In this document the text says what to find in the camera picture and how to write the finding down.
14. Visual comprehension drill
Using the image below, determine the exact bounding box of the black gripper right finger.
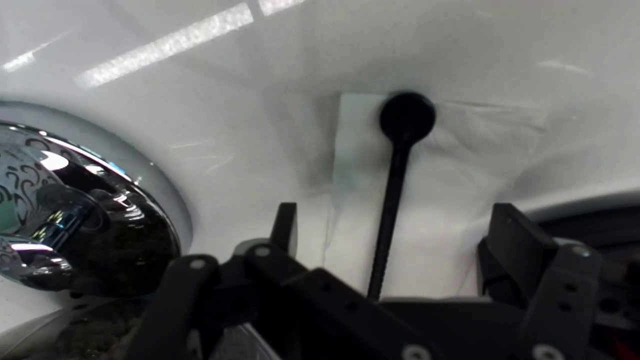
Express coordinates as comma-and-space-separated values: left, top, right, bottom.
476, 201, 605, 360

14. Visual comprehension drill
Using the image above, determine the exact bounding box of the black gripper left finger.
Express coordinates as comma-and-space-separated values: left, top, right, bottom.
125, 200, 441, 360

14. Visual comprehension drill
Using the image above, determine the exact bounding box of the black ladle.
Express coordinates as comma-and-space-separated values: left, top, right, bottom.
365, 90, 438, 304

